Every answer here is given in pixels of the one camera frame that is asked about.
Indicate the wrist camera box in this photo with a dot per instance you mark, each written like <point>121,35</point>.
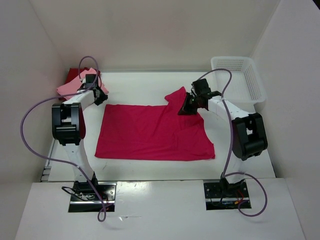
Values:
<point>201,87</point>
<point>90,81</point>

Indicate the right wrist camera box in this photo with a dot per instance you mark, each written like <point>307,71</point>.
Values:
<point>201,87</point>

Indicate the white plastic basket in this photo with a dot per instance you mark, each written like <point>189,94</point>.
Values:
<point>246,85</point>

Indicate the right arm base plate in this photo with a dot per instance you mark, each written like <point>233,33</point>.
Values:
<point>218,199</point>

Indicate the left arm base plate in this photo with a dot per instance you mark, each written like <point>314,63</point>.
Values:
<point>84,200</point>

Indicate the magenta t shirt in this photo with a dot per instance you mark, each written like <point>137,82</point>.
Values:
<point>153,133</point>

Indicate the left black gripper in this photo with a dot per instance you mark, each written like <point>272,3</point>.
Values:
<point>104,97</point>

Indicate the light pink t shirt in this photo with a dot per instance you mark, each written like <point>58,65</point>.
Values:
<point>75,84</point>

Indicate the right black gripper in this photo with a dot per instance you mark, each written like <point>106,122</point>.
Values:
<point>185,109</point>

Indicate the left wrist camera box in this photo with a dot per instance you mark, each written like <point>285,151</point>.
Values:
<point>90,81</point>

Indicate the dark red t shirt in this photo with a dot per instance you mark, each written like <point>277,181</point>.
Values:
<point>73,72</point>

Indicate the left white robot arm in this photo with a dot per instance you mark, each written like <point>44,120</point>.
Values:
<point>69,129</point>

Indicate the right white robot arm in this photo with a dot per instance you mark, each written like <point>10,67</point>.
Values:
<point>247,132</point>

